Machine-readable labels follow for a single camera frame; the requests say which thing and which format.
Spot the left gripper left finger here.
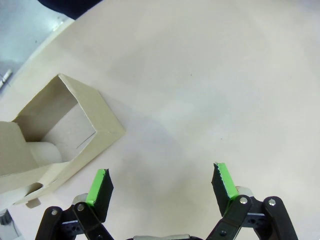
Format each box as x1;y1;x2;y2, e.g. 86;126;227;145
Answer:
34;168;115;240

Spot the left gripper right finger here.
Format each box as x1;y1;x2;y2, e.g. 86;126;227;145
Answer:
206;162;300;240

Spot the short white lidded paper cup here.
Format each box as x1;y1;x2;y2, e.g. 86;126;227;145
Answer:
29;140;63;168

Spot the brown cardboard cup carrier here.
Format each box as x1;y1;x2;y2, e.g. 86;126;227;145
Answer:
0;73;126;210

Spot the white grey cylindrical object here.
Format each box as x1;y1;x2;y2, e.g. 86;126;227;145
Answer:
0;208;21;240

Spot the small white floor object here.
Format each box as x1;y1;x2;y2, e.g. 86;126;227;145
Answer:
0;69;13;88

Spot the person in black hoodie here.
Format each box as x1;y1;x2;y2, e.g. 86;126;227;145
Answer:
37;0;102;20

